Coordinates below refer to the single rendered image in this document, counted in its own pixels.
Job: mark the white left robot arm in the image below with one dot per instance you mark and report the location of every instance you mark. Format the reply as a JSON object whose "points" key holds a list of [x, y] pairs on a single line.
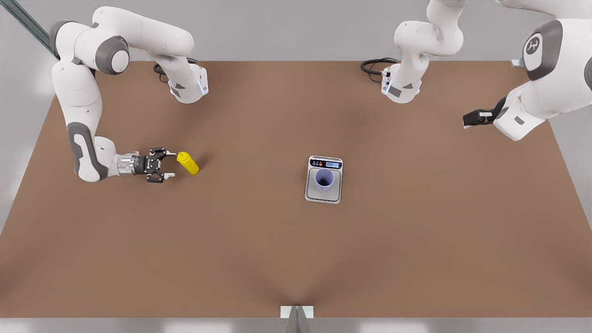
{"points": [[550, 78]]}

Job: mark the silver digital kitchen scale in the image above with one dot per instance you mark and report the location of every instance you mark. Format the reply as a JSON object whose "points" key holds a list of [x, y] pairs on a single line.
{"points": [[334, 189]]}

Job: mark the yellow sauce bottle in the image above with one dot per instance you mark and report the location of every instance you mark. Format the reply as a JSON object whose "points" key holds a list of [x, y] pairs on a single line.
{"points": [[189, 163]]}

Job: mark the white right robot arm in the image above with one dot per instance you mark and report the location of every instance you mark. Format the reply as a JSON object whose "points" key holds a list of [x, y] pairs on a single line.
{"points": [[78, 97]]}

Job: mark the pale lilac cup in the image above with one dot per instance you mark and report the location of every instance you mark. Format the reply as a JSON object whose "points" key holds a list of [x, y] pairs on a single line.
{"points": [[323, 181]]}

